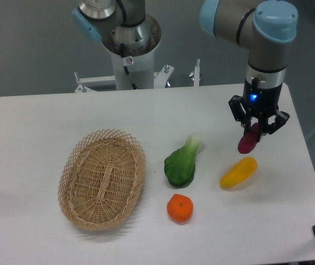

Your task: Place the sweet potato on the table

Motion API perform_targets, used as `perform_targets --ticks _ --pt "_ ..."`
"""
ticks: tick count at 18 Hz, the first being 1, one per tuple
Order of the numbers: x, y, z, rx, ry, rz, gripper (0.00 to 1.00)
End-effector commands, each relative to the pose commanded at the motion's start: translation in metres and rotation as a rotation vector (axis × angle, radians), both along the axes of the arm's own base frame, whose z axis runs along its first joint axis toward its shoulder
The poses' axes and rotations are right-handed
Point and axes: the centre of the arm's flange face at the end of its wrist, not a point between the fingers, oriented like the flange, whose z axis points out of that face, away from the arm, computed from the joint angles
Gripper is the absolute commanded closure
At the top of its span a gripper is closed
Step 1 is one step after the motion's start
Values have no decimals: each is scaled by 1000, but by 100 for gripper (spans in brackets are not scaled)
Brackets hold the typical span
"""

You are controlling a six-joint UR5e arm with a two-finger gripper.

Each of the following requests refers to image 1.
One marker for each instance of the white metal frame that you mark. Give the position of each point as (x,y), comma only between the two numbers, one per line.
(129,75)

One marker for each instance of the woven wicker basket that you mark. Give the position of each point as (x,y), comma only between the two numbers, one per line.
(102,180)

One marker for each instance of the orange tangerine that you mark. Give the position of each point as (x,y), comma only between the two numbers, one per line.
(180,208)

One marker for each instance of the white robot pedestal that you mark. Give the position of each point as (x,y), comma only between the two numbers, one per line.
(132,54)

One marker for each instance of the purple sweet potato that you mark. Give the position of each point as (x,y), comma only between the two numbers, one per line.
(249,141)

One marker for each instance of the yellow mango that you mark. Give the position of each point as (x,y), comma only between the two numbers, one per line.
(239,173)

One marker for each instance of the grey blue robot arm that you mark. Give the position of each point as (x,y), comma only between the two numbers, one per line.
(265,28)

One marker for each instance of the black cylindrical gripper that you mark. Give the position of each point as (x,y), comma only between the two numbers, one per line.
(260,103)

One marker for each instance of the green bok choy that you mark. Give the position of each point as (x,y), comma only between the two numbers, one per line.
(179,166)

